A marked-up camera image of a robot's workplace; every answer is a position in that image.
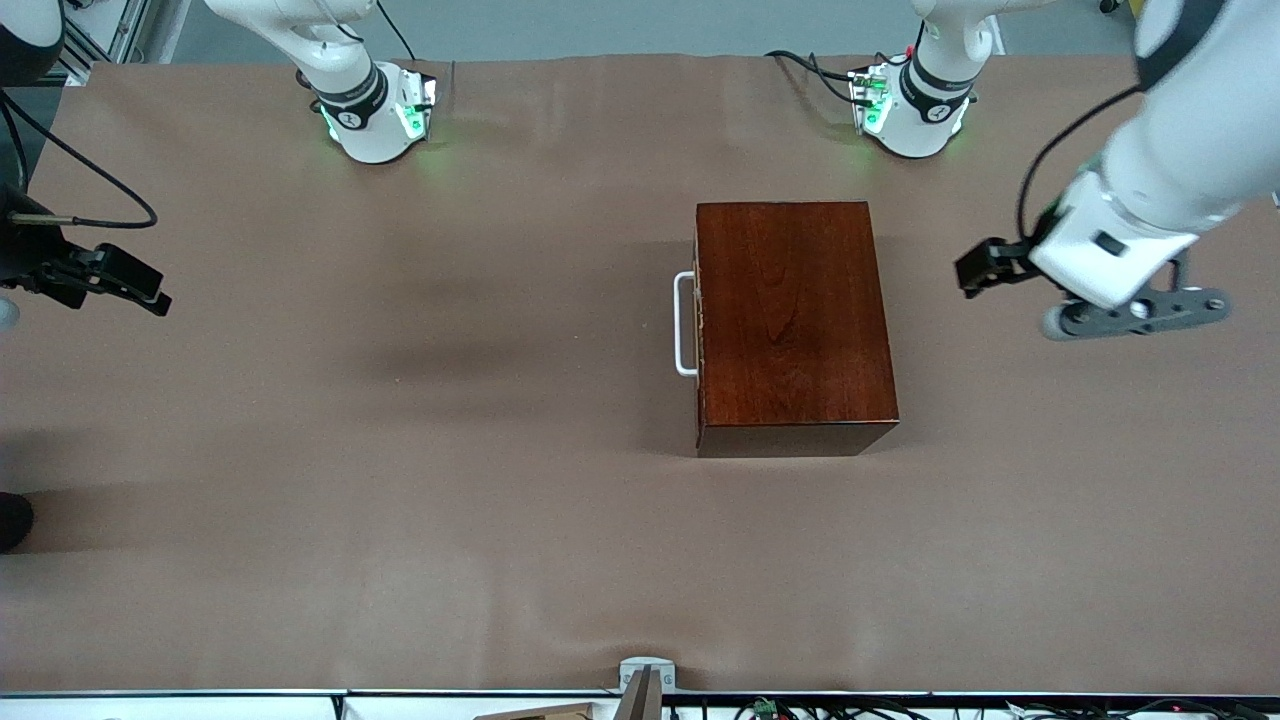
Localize wooden drawer with white handle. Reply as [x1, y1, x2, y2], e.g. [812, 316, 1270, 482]
[673, 268, 702, 379]

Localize dark brown wooden cabinet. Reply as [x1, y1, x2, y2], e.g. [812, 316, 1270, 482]
[694, 200, 900, 459]

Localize black rounded object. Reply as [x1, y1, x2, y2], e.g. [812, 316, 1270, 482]
[0, 492, 35, 553]

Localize brown table cover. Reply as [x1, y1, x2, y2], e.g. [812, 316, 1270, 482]
[0, 52, 1280, 697]

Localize brown cardboard piece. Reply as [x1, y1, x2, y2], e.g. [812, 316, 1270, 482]
[473, 702, 601, 720]

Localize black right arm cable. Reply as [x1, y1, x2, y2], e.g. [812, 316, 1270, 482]
[0, 88, 160, 230]

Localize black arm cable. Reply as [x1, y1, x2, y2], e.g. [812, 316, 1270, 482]
[1015, 84, 1147, 242]
[0, 88, 160, 230]

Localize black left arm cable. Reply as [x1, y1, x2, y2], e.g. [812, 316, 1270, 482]
[1015, 84, 1147, 242]

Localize aluminium frame profile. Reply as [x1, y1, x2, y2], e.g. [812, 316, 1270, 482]
[55, 0, 191, 87]

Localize black base power cable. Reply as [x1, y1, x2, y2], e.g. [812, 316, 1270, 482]
[374, 0, 422, 63]
[764, 47, 883, 107]

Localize white table edge rail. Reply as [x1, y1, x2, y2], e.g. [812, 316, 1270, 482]
[0, 688, 1280, 720]

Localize grey metal camera bracket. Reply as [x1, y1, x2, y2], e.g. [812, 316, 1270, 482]
[616, 657, 678, 720]

